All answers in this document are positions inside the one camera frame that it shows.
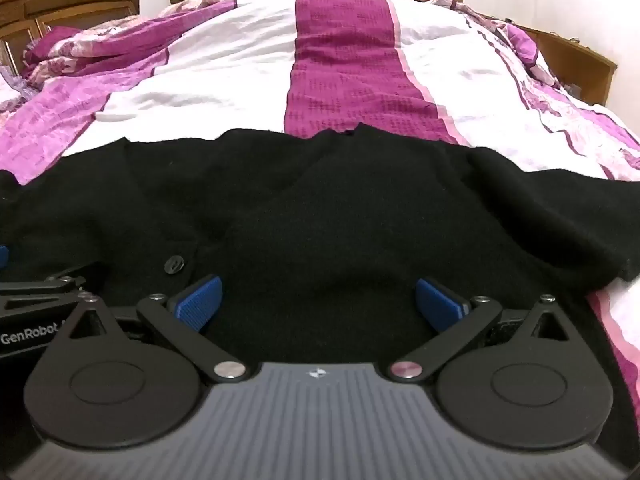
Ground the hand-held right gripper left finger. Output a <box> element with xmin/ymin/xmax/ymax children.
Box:
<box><xmin>65</xmin><ymin>275</ymin><xmax>248</xmax><ymax>386</ymax></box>

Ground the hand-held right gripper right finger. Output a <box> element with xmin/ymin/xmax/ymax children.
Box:
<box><xmin>390</xmin><ymin>276</ymin><xmax>581</xmax><ymax>382</ymax></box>

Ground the black knit cardigan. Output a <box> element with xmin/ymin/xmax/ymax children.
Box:
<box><xmin>0</xmin><ymin>127</ymin><xmax>640</xmax><ymax>441</ymax></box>

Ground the lilac pillow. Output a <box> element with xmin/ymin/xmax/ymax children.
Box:
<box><xmin>0</xmin><ymin>66</ymin><xmax>35</xmax><ymax>117</ymax></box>

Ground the purple and white blanket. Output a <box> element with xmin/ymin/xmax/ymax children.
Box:
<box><xmin>0</xmin><ymin>0</ymin><xmax>640</xmax><ymax>411</ymax></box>

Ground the wooden headboard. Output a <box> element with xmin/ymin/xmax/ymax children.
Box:
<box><xmin>0</xmin><ymin>0</ymin><xmax>144</xmax><ymax>77</ymax></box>

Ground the long wooden cabinet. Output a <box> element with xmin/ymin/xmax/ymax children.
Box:
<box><xmin>170</xmin><ymin>0</ymin><xmax>619</xmax><ymax>107</ymax></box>

